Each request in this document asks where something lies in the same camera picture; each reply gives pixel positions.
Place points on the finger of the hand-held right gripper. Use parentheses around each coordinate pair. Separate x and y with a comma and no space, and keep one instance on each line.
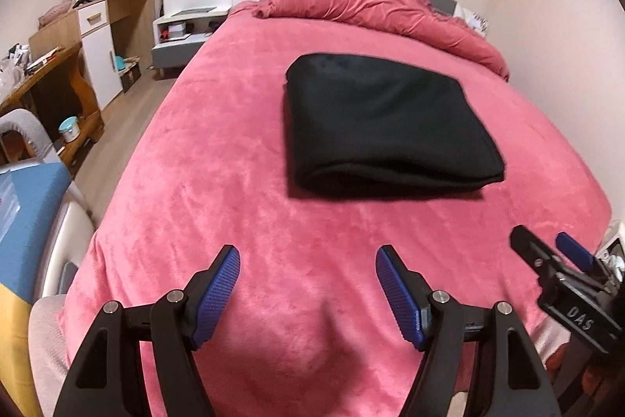
(530,246)
(573,251)

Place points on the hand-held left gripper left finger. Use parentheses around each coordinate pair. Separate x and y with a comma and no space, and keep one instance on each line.
(217,295)

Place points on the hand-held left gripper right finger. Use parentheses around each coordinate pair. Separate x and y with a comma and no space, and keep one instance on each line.
(398,295)

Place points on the black pants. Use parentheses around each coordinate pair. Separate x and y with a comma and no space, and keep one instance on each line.
(381,124)

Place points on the person's right leg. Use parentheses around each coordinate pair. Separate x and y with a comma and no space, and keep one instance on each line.
(551,341)

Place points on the person's leg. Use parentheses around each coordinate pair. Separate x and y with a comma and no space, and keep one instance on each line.
(551,341)
(49,358)

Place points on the pink fleece blanket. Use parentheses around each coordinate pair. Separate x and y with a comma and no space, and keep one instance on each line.
(219,153)

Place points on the person's left leg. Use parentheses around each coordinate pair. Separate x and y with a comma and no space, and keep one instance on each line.
(49,358)

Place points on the blue cushion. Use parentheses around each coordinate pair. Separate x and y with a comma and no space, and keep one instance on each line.
(41,212)

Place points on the yellow cloth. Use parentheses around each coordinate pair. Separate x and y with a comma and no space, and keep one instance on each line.
(14,339)

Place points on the teal tin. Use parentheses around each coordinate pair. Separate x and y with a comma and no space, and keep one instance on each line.
(70,129)

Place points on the dark box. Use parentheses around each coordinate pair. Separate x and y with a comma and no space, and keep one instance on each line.
(131,79)

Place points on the white and grey armchair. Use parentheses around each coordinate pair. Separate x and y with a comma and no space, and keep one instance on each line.
(34,143)

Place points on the teal round container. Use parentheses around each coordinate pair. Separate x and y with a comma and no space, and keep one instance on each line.
(120,64)

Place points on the wooden cabinet with white doors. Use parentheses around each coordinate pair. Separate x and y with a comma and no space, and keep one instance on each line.
(95,55)

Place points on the pink crumpled duvet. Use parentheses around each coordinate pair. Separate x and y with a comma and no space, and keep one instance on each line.
(371,1)

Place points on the pile of papers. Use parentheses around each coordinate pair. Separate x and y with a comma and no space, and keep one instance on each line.
(17,55)

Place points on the pink pouch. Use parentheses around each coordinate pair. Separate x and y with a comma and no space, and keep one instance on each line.
(54,14)

